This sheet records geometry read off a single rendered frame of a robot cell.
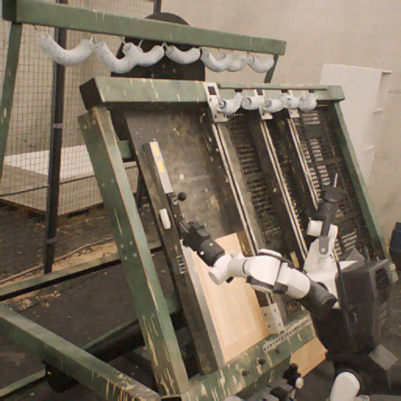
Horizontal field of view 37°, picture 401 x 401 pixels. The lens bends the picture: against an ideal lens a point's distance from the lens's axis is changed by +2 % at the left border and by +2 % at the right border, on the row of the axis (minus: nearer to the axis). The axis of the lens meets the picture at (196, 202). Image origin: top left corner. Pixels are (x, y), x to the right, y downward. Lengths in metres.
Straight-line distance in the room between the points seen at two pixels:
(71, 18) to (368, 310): 1.72
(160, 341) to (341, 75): 4.53
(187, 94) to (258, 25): 5.54
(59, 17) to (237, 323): 1.51
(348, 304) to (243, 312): 0.55
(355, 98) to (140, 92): 4.11
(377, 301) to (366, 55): 5.66
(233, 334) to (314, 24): 5.79
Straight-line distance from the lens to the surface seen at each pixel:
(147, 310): 2.23
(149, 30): 3.12
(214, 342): 2.42
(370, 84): 6.25
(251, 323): 2.68
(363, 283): 2.24
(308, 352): 3.78
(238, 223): 2.70
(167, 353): 2.22
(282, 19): 8.01
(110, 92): 2.27
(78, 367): 2.61
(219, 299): 2.53
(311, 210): 3.32
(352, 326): 2.30
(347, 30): 7.76
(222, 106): 2.63
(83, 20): 2.81
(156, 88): 2.47
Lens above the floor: 2.14
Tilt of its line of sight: 15 degrees down
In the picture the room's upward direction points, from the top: 7 degrees clockwise
